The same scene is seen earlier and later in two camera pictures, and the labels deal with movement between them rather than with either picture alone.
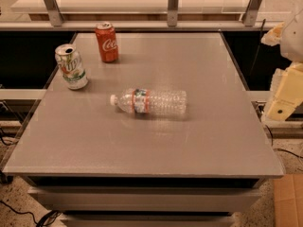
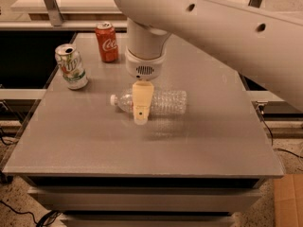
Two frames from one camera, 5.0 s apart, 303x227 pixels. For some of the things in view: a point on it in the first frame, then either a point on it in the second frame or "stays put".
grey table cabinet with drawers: (167, 135) stays put
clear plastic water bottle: (151, 101) stays put
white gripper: (294, 38) -> (145, 65)
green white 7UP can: (71, 67) stays put
